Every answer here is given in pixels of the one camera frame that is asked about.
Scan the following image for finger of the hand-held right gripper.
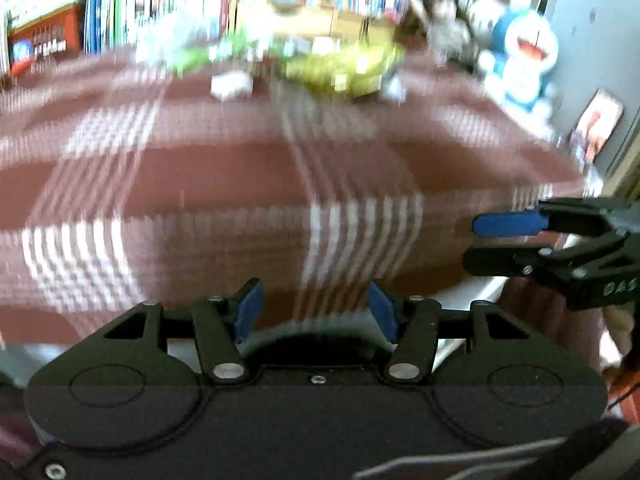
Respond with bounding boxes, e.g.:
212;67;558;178
472;196;640;241
462;230;628;282

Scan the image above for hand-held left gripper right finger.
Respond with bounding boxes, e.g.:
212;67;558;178
367;282;544;387

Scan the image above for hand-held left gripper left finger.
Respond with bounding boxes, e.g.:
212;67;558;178
102;277;264;387

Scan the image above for yellow green snack bag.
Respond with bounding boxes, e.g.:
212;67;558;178
279;41;407;99

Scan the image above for orange picture card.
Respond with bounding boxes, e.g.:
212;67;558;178
570;88;627;162

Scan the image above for blue cat plush toy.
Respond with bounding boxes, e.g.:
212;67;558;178
477;0;562;117

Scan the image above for brown haired doll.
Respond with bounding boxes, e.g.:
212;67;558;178
400;0;482;69

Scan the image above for white plush toy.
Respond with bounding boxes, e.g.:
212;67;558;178
467;0;507;27

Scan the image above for white card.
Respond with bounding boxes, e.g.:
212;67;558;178
210;72;254;102

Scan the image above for long green wrapper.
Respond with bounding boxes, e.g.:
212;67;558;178
169;35;252;74

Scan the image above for wooden drawer organizer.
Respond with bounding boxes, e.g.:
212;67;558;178
237;1;397;42

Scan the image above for clear plastic bag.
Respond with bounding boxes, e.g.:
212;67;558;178
134;12;222;62

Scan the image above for red plastic crate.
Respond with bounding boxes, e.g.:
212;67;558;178
7;2;87;77

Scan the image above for blue round tin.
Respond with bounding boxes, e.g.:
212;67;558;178
11;40;36;67

